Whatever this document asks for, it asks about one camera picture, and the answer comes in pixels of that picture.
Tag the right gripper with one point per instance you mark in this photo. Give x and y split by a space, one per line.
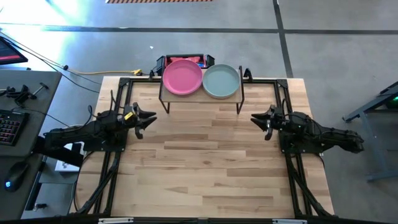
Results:
280 123

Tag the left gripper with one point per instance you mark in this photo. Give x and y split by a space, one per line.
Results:
127 121

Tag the pink plate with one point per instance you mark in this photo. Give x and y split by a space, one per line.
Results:
182 76

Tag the teal plate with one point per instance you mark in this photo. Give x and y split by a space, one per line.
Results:
221 81

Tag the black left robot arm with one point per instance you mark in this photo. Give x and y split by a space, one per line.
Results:
77 137

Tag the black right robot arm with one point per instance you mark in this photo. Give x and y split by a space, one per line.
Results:
329 137

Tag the wooden shelf riser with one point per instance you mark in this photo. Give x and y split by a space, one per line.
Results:
199 98

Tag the black table clamp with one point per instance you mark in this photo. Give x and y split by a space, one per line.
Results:
152 74
248 74

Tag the red and black box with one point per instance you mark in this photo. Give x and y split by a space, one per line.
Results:
160 63

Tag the white box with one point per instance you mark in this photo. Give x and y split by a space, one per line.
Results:
70 165

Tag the black diagonal beam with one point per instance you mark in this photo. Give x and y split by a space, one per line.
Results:
56 152

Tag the grey desk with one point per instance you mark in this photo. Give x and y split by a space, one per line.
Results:
43 109

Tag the grey metal cart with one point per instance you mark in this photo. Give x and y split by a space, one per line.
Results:
373 102

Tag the black clamp tool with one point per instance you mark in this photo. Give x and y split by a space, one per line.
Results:
21 93

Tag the black backlit keyboard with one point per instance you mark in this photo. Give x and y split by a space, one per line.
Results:
11 127

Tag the black computer mouse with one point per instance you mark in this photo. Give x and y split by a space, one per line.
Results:
17 175

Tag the dark monitor red stripe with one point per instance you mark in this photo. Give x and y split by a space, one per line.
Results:
9 51

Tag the black table frame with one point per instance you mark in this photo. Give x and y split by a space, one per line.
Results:
123 81

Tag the white metal bracket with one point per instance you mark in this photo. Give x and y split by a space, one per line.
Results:
289 221
115 220

